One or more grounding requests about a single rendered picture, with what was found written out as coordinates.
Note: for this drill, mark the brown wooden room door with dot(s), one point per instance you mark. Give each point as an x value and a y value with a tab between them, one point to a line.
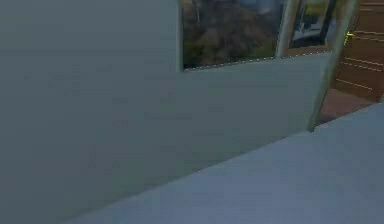
365	56

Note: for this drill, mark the window with grey frame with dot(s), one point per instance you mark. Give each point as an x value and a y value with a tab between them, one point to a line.
230	33

